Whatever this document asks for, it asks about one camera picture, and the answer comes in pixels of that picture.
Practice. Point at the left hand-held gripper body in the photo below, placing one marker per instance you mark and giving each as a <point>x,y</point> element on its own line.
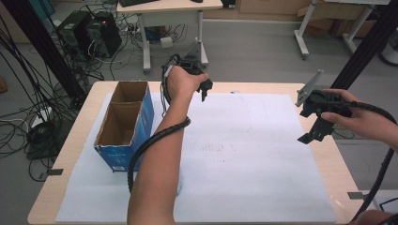
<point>190,67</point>

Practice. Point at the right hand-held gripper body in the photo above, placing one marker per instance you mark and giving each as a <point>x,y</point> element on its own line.
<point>319,103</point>

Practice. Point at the person's left hand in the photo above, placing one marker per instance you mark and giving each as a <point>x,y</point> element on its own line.
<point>181,83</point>

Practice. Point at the person's right hand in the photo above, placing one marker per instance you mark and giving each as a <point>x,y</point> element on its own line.
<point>363,120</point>

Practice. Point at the white desk with metal legs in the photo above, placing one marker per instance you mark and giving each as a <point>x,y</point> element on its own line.
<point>170,9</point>

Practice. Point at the grey tape strip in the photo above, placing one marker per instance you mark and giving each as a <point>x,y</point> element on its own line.
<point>356,196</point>
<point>55,172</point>

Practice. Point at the white paper mat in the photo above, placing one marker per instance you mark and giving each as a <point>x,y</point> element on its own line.
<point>244,162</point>

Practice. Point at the black keyboard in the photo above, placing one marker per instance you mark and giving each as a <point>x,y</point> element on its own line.
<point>137,2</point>

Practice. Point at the blue cardboard box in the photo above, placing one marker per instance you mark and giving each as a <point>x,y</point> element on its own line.
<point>125,131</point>

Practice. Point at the brown cardboard boxes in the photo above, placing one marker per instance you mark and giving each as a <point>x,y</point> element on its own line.
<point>331,15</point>

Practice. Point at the black computer tower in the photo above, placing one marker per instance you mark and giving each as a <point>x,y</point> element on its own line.
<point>72,33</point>
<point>104,37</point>

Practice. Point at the white power strip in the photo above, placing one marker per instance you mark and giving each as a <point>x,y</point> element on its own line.
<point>40,116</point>

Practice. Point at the black metal frame post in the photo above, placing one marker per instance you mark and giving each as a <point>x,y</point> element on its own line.
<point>366,47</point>
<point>47,53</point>

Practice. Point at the white table frame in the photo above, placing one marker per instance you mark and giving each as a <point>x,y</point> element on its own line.
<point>305,31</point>

